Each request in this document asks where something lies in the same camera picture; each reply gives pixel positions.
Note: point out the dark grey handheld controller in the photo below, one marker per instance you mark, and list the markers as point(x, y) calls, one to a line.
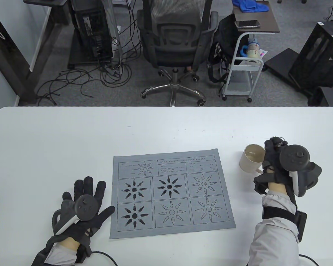
point(294, 158)
point(86, 207)

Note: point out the person's left forearm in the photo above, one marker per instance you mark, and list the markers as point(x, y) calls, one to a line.
point(62, 253)

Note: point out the aluminium frame post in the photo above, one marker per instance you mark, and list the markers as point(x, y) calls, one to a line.
point(112, 27)

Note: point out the person's left hand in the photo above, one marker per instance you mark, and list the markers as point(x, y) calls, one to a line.
point(102, 216)

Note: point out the blue cloth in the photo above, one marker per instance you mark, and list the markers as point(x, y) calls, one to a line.
point(249, 5)

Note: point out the person's right hand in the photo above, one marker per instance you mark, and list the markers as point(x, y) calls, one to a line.
point(272, 160)

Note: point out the white cart brown top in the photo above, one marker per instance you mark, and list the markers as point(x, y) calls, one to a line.
point(266, 22)

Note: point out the black backpack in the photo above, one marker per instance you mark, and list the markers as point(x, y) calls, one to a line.
point(224, 36)

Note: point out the beige mug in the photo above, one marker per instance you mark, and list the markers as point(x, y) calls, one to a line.
point(248, 163)

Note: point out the black flat base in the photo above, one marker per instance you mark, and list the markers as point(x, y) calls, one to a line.
point(280, 61)

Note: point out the dark desk with white panel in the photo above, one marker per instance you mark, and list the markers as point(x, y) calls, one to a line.
point(41, 33)

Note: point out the dark vertical post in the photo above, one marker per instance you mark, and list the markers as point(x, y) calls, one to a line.
point(8, 55)

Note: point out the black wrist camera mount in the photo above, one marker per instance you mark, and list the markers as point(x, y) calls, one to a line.
point(84, 253)
point(301, 224)

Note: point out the black open computer case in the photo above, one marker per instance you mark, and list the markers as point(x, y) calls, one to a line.
point(316, 55)

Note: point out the black mesh office chair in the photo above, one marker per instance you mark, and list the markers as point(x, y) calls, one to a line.
point(177, 44)

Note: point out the grey water writing practice cloth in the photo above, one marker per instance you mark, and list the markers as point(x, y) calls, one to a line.
point(172, 163)

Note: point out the white drinking bottle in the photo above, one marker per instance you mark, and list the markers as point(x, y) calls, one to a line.
point(252, 50)

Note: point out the black computer tower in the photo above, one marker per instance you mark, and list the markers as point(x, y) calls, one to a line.
point(91, 33)

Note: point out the dark smartphone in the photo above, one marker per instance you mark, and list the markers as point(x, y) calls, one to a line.
point(247, 24)

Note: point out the colourful paper card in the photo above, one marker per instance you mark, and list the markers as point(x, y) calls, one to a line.
point(263, 53)

